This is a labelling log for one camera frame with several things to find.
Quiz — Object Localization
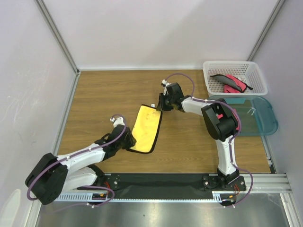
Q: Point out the yellow and black towel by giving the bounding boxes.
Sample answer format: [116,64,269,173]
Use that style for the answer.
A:
[126,105,162,154]

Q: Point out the pink and black towel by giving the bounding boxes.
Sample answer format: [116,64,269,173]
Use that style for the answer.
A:
[217,108,241,131]

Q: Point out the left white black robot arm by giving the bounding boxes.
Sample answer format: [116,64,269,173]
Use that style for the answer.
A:
[25,125,136,205]

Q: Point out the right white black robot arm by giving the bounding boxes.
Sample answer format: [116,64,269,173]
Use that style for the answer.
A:
[157,80,240,190]

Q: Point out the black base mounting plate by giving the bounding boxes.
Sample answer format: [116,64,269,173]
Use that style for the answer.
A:
[77,173,247,200]

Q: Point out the white perforated plastic basket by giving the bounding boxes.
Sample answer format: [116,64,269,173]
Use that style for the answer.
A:
[203,61,268,96]

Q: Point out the teal transparent plastic tray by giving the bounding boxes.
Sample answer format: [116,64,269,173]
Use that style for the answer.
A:
[210,95,278,137]

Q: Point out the white object at left edge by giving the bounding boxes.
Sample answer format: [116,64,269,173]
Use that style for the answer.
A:
[0,189,21,227]

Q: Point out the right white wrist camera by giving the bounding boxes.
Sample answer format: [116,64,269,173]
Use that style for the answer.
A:
[161,80,170,87]

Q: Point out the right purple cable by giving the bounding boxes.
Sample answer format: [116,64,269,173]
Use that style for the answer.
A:
[165,73,254,209]

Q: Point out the left grey cable duct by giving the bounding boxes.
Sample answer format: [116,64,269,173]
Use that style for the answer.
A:
[55,191,111,202]

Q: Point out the grey cable duct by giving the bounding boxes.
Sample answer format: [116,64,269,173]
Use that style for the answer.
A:
[55,191,111,202]
[212,191,237,203]

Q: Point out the right grey cable duct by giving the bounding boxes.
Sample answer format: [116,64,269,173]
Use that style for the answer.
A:
[212,191,237,203]

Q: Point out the aluminium frame rail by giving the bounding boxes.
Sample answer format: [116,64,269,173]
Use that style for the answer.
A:
[33,173,294,192]

